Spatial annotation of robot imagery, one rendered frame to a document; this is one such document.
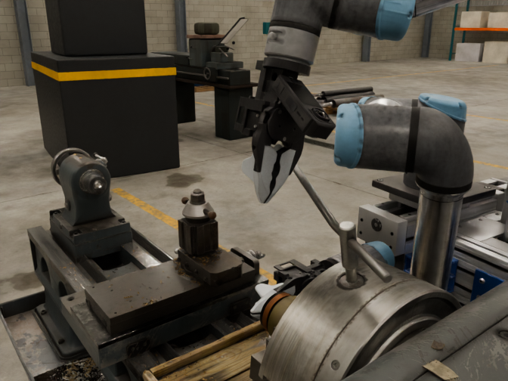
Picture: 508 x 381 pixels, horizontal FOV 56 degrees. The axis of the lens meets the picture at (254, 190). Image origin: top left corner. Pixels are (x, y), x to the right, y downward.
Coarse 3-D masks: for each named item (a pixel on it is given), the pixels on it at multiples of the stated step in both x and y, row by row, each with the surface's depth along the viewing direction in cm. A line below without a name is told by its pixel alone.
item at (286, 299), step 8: (272, 296) 84; (280, 296) 83; (288, 296) 82; (264, 304) 83; (272, 304) 82; (280, 304) 81; (288, 304) 81; (264, 312) 83; (272, 312) 81; (280, 312) 80; (264, 320) 83; (272, 320) 80; (272, 328) 80
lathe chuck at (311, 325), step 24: (336, 264) 69; (360, 264) 69; (384, 264) 71; (312, 288) 66; (336, 288) 64; (360, 288) 63; (384, 288) 63; (288, 312) 65; (312, 312) 63; (336, 312) 61; (288, 336) 63; (312, 336) 61; (336, 336) 59; (264, 360) 64; (288, 360) 61; (312, 360) 59
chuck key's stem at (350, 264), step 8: (344, 224) 62; (352, 224) 62; (344, 232) 61; (352, 232) 61; (344, 240) 62; (344, 248) 62; (344, 256) 63; (352, 256) 62; (344, 264) 63; (352, 264) 63; (352, 272) 64; (352, 280) 64
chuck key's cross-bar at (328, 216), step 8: (296, 168) 76; (296, 176) 76; (304, 176) 74; (304, 184) 73; (312, 192) 71; (320, 200) 70; (320, 208) 69; (328, 216) 67; (328, 224) 67; (336, 224) 65; (336, 232) 64; (352, 240) 61; (352, 248) 60; (360, 248) 59; (360, 256) 58; (368, 256) 57; (368, 264) 57; (376, 264) 55; (376, 272) 55; (384, 272) 54; (384, 280) 54
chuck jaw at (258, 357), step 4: (268, 340) 73; (260, 352) 70; (264, 352) 70; (252, 356) 69; (256, 356) 69; (260, 356) 69; (252, 360) 69; (256, 360) 68; (260, 360) 68; (252, 364) 69; (256, 364) 69; (260, 364) 68; (252, 368) 69; (256, 368) 69; (252, 372) 70; (256, 372) 69; (252, 376) 70; (256, 376) 69; (256, 380) 69; (260, 380) 66; (264, 380) 65; (268, 380) 64
